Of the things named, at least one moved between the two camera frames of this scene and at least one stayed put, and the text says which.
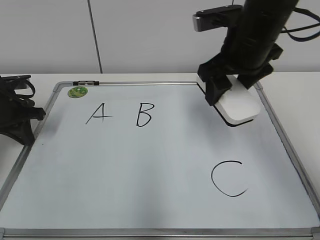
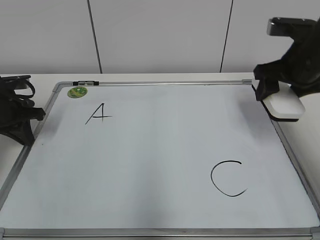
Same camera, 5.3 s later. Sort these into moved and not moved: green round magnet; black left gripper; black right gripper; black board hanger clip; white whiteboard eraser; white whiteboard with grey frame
Moved: white whiteboard eraser; black right gripper
Not moved: black board hanger clip; black left gripper; green round magnet; white whiteboard with grey frame
